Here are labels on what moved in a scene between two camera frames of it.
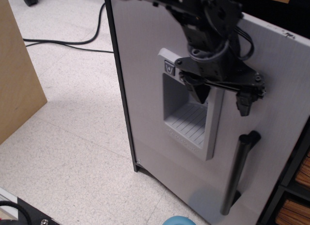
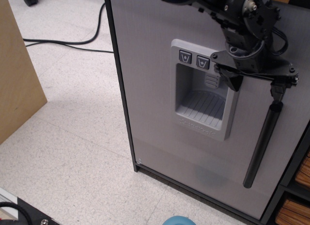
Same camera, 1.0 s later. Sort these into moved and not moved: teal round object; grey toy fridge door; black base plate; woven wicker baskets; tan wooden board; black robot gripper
Moved: grey toy fridge door; black robot gripper
Not moved: woven wicker baskets; teal round object; tan wooden board; black base plate
